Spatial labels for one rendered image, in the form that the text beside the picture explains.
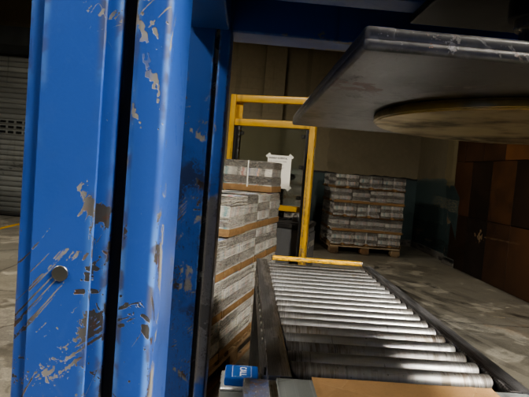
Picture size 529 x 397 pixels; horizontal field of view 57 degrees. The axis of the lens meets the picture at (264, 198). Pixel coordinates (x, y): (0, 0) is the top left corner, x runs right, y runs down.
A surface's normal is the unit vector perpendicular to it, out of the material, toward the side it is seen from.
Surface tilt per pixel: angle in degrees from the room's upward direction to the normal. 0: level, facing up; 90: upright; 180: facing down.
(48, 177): 90
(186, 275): 90
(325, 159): 90
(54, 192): 90
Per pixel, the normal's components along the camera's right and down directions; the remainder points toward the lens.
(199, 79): 0.04, 0.06
